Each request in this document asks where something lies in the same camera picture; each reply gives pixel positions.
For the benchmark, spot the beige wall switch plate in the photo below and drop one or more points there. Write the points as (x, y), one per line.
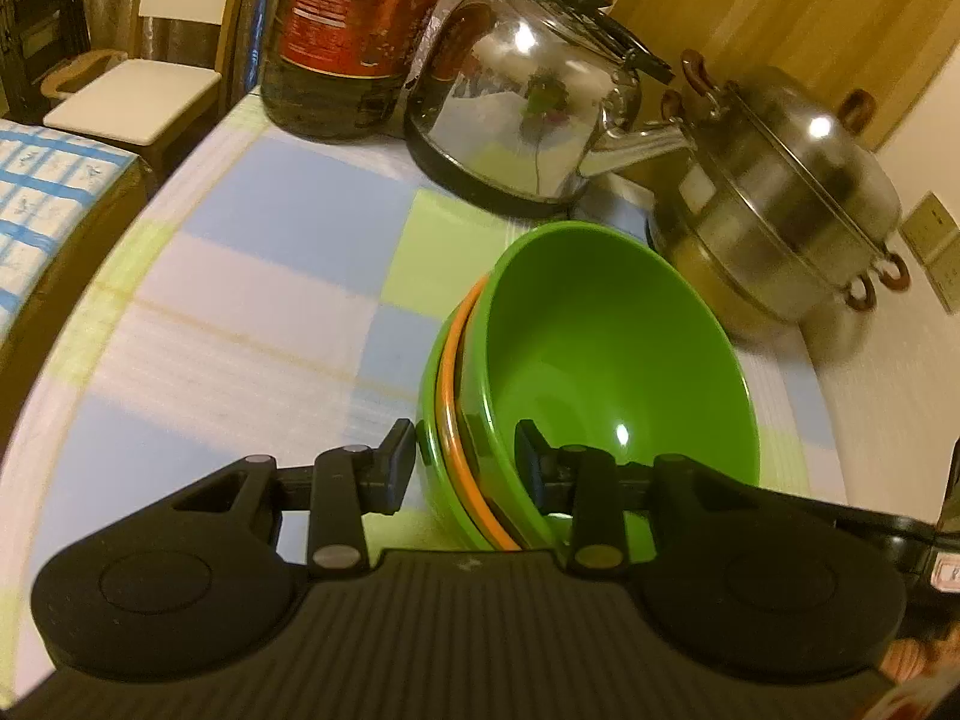
(930, 229)
(949, 281)

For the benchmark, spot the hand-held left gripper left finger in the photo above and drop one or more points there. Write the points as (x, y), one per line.
(407, 454)

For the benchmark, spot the person's right hand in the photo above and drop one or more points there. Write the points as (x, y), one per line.
(911, 660)

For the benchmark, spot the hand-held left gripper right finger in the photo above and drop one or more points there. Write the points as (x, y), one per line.
(523, 444)

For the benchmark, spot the green plastic bowl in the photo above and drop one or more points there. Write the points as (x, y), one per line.
(600, 360)
(442, 510)

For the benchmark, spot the blue checked cloth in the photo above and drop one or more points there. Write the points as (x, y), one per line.
(37, 195)

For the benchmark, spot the large cooking oil bottle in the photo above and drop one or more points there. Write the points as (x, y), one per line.
(337, 30)

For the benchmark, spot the stainless steel steamer pot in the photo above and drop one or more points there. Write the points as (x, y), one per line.
(780, 202)

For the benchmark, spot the stainless steel kettle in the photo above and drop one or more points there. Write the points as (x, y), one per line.
(517, 127)

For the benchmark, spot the dark shelf unit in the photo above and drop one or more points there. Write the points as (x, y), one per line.
(37, 15)

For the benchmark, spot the checked pastel tablecloth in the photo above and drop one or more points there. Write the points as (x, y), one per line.
(262, 300)

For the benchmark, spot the orange plastic bowl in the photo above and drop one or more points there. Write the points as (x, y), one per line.
(480, 514)

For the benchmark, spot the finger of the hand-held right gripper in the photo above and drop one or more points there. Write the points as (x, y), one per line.
(877, 525)

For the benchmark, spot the white wooden chair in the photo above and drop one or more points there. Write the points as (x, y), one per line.
(127, 101)

